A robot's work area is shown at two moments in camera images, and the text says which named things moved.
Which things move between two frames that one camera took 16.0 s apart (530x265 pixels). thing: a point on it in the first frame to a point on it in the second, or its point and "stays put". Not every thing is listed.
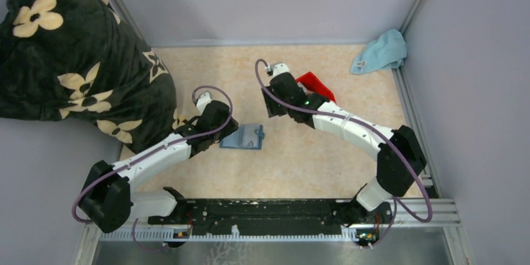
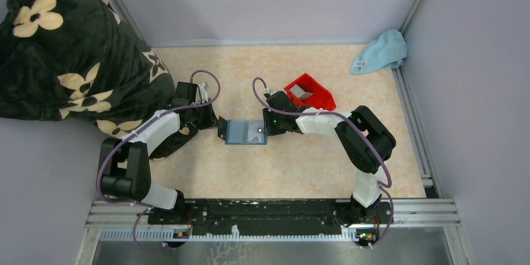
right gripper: x=274 y=109 to x=270 y=129
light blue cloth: x=389 y=51 stays put
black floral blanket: x=67 y=54 stays put
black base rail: x=265 y=214 stays put
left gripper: x=232 y=127 to x=212 y=121
